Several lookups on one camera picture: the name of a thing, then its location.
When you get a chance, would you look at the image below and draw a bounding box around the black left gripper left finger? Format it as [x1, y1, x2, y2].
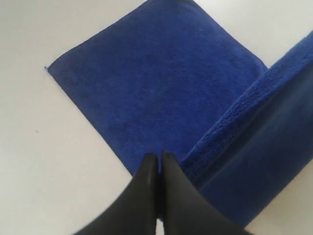
[76, 153, 158, 235]

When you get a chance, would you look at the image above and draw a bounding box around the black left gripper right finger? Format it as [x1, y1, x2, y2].
[162, 152, 247, 235]

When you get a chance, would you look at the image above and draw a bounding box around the blue terry towel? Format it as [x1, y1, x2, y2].
[47, 0, 313, 227]

